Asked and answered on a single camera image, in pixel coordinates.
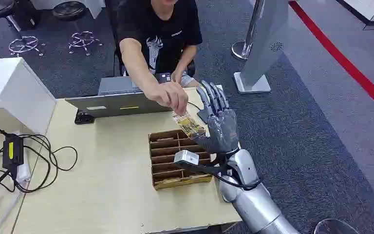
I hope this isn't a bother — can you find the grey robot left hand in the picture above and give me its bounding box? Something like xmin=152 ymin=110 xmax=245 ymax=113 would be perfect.
xmin=189 ymin=80 xmax=240 ymax=155

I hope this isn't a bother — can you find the dark small device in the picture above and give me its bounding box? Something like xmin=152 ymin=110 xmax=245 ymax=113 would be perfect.
xmin=154 ymin=72 xmax=172 ymax=84

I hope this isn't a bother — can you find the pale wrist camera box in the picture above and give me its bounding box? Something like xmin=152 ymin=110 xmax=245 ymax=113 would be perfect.
xmin=173 ymin=150 xmax=200 ymax=167

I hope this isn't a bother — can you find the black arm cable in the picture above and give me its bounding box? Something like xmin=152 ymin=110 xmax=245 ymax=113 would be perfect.
xmin=177 ymin=161 xmax=262 ymax=191

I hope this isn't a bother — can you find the wooden card box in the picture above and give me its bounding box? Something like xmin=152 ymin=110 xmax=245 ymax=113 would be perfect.
xmin=148 ymin=129 xmax=214 ymax=191

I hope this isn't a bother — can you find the black phone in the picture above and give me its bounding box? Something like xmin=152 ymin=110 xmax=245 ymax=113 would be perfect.
xmin=74 ymin=110 xmax=95 ymax=125

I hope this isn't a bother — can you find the person's right hand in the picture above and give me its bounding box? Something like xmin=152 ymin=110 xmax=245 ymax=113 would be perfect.
xmin=145 ymin=81 xmax=189 ymax=116

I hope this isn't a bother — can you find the black box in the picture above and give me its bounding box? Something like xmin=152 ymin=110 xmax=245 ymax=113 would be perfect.
xmin=14 ymin=0 xmax=41 ymax=30

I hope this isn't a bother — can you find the dark grey pad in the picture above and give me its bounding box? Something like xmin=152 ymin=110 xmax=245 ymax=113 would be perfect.
xmin=196 ymin=108 xmax=211 ymax=125

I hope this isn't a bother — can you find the grey laptop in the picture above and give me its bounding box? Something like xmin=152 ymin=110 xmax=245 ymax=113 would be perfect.
xmin=65 ymin=76 xmax=175 ymax=119

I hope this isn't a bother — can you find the yellow printed card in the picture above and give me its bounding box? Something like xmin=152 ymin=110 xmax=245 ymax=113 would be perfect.
xmin=171 ymin=111 xmax=197 ymax=138

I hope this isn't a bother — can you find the person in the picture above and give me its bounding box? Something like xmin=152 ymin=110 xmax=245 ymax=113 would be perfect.
xmin=114 ymin=0 xmax=204 ymax=116

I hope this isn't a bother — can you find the white cabinet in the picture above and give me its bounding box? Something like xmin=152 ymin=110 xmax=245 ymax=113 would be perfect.
xmin=0 ymin=57 xmax=57 ymax=135

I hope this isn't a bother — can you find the white power strip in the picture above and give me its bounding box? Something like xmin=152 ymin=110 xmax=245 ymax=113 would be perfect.
xmin=15 ymin=154 xmax=32 ymax=185

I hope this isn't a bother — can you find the chrome stanchion post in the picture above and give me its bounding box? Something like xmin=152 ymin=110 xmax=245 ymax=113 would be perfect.
xmin=231 ymin=0 xmax=266 ymax=61

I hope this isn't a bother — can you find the black looped cable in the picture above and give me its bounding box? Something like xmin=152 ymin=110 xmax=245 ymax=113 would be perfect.
xmin=13 ymin=134 xmax=78 ymax=195

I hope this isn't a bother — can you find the grey standing panel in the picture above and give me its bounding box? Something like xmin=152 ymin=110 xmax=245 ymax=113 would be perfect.
xmin=233 ymin=0 xmax=290 ymax=95

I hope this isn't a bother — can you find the person's left hand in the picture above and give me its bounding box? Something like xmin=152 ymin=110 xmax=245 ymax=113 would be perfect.
xmin=170 ymin=69 xmax=186 ymax=85

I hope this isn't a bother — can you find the black power adapter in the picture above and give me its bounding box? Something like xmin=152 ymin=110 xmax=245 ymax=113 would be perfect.
xmin=2 ymin=133 xmax=25 ymax=171

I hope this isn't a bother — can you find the thin black desk cable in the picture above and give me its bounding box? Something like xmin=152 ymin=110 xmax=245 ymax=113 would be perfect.
xmin=187 ymin=101 xmax=205 ymax=111

